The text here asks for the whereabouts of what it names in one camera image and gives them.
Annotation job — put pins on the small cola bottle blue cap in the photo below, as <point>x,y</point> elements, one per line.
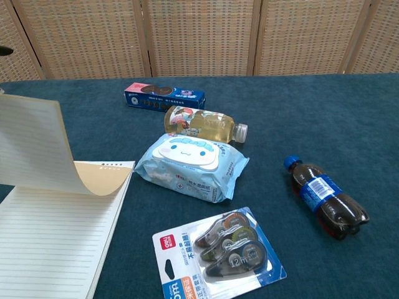
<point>327,196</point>

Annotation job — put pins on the light blue wet wipes pack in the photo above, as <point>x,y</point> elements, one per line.
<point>187,165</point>

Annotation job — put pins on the correction tape blister pack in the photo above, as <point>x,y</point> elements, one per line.
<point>218,258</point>

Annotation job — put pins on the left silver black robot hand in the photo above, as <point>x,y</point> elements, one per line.
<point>4,50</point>

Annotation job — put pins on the woven bamboo folding screen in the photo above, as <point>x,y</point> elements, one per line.
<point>199,37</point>

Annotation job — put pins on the kraft cover lined notebook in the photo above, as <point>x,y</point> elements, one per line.
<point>46,233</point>

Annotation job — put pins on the blue Oreo cookie box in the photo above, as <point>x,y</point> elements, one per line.
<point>165,96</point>

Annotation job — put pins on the yellow tea plastic bottle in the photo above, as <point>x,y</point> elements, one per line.
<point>205,124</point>

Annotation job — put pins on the teal carpet table cover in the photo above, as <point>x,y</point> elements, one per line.
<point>311,118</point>

